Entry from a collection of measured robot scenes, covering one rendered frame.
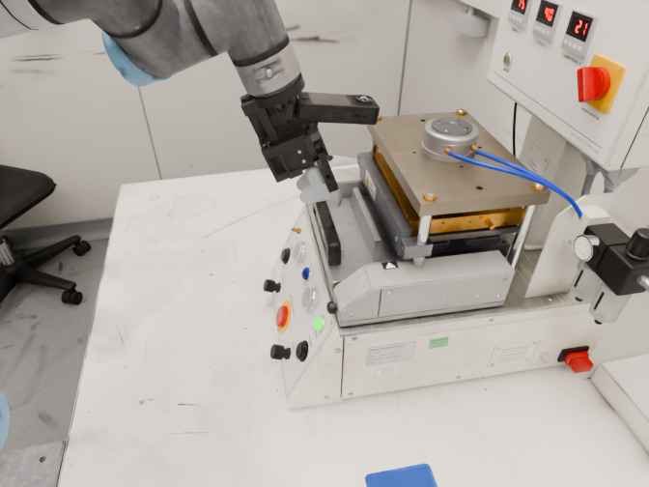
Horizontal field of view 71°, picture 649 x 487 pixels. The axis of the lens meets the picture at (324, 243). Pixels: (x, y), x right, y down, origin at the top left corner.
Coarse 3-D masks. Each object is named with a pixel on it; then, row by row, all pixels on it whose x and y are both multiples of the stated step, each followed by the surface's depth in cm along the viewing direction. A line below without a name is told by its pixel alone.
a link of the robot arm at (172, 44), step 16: (176, 0) 49; (160, 16) 46; (176, 16) 48; (192, 16) 49; (144, 32) 45; (160, 32) 47; (176, 32) 49; (192, 32) 50; (112, 48) 50; (128, 48) 48; (144, 48) 48; (160, 48) 49; (176, 48) 50; (192, 48) 51; (208, 48) 52; (128, 64) 51; (144, 64) 51; (160, 64) 51; (176, 64) 52; (192, 64) 53; (128, 80) 52; (144, 80) 53
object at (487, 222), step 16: (384, 160) 77; (384, 176) 73; (400, 192) 69; (400, 208) 67; (512, 208) 66; (416, 224) 63; (432, 224) 64; (448, 224) 64; (464, 224) 65; (480, 224) 66; (496, 224) 66; (512, 224) 67; (432, 240) 66
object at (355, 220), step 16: (336, 208) 81; (352, 208) 81; (368, 208) 81; (336, 224) 77; (352, 224) 77; (368, 224) 71; (320, 240) 75; (352, 240) 74; (368, 240) 72; (384, 240) 74; (352, 256) 71; (368, 256) 71; (384, 256) 71; (336, 272) 68; (352, 272) 68
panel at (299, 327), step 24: (312, 240) 82; (288, 264) 90; (312, 264) 79; (288, 288) 87; (288, 312) 83; (312, 312) 74; (288, 336) 81; (312, 336) 72; (288, 360) 78; (288, 384) 76
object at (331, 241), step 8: (320, 208) 74; (320, 216) 73; (328, 216) 72; (320, 224) 73; (328, 224) 71; (328, 232) 69; (336, 232) 70; (328, 240) 68; (336, 240) 68; (328, 248) 67; (336, 248) 67; (328, 256) 68; (336, 256) 68; (328, 264) 69; (336, 264) 69
